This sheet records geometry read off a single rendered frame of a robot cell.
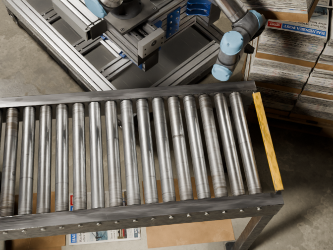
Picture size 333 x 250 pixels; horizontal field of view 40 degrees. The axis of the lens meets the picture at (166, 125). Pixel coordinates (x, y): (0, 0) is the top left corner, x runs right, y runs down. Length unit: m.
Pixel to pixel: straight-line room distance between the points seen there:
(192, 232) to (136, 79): 0.91
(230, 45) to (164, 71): 1.11
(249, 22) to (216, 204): 0.67
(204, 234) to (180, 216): 0.81
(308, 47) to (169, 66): 0.86
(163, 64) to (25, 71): 0.89
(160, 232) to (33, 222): 0.94
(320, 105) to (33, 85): 1.70
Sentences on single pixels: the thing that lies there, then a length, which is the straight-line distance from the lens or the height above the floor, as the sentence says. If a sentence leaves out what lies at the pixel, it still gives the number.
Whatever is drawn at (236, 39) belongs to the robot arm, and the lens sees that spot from 1.62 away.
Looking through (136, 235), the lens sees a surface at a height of 0.01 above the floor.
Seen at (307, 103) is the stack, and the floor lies 0.30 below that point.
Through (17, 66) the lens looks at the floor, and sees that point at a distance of 3.05.
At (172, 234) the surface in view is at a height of 0.00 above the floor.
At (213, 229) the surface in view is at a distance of 2.49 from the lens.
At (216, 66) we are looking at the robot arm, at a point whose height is 1.02.
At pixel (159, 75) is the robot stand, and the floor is 0.21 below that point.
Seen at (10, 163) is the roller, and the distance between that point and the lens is 1.79.
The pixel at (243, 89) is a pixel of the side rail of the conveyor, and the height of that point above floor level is 0.80.
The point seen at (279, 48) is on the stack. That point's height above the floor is 0.70.
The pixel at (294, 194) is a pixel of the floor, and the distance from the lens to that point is 2.66.
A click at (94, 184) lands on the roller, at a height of 0.80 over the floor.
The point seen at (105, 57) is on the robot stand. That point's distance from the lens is 2.73.
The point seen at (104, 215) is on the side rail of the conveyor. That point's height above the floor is 0.80.
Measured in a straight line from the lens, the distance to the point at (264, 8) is 1.87.
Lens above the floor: 2.37
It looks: 61 degrees down
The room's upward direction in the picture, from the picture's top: 5 degrees clockwise
